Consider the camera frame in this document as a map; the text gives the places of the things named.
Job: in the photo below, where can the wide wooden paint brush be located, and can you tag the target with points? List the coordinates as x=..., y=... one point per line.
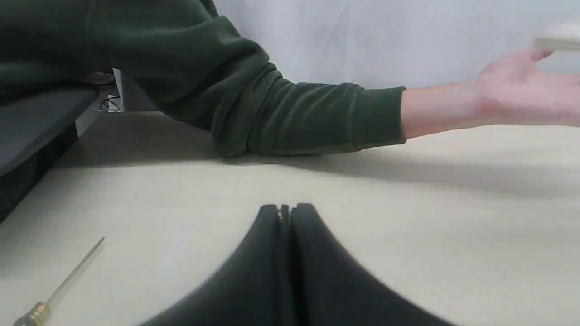
x=563, y=36

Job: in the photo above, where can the black and gold screwdriver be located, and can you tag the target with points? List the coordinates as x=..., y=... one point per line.
x=39, y=314

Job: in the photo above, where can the person's bare hand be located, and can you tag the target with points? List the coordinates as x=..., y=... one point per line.
x=515, y=91

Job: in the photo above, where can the dark grey side shelf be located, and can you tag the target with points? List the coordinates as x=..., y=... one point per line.
x=37, y=128

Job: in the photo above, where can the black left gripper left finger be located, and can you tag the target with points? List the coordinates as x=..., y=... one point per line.
x=251, y=288

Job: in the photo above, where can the forearm in dark green sleeve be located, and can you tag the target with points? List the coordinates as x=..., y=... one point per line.
x=196, y=68

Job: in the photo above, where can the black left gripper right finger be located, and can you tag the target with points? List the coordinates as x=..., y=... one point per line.
x=335, y=290

